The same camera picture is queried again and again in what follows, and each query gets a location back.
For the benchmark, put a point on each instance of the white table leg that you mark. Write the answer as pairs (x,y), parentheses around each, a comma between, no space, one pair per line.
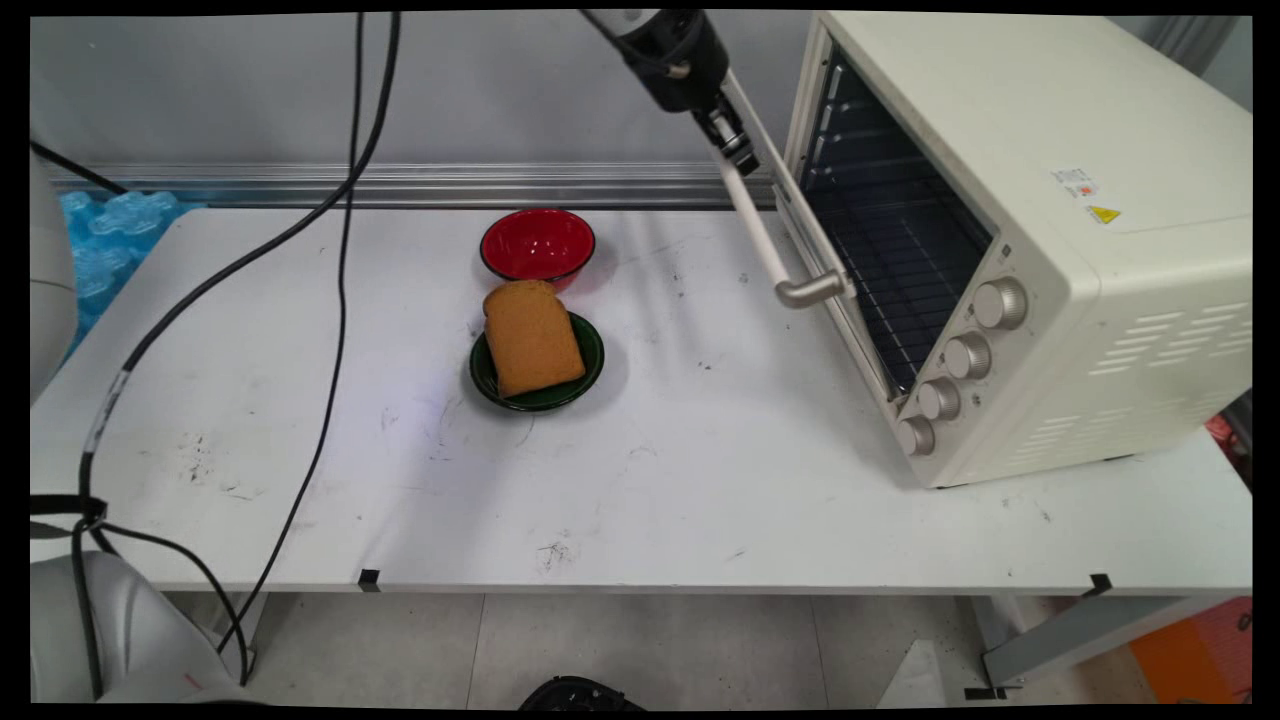
(252,630)

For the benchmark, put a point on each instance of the yellow warning sticker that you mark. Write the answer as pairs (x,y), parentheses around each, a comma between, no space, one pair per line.
(1104,214)

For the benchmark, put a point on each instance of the white label sticker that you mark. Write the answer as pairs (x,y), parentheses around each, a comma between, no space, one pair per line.
(1075,183)

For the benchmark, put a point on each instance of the silver oven knob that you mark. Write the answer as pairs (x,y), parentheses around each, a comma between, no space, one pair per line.
(968,356)
(939,399)
(1001,303)
(915,436)

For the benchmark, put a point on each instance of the dark green plate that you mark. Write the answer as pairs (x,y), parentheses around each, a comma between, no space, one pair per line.
(592,350)

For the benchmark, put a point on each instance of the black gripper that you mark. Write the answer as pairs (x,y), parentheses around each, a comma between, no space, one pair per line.
(680,60)

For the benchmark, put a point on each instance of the aluminium rail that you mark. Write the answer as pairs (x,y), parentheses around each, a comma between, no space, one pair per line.
(400,186)

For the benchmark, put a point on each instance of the cream toaster oven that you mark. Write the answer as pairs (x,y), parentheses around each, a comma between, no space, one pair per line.
(1100,320)

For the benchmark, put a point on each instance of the black tape piece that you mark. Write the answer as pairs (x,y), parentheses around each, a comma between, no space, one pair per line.
(1101,585)
(370,578)

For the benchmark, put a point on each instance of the black round object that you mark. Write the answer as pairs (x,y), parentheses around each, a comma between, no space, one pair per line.
(580,695)

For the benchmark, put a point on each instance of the grey table brace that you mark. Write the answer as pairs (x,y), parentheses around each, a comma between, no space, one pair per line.
(1080,635)

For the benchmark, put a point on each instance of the red object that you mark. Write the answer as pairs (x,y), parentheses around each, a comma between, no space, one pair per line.
(1225,440)

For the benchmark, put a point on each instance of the brown bread slice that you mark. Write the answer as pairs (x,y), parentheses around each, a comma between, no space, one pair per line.
(532,340)

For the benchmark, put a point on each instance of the orange box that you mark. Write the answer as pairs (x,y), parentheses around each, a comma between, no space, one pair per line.
(1190,655)

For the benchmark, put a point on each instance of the red bowl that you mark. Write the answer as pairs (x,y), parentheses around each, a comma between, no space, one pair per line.
(535,242)

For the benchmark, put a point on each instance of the blue bubble wrap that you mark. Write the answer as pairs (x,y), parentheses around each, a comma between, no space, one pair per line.
(115,240)

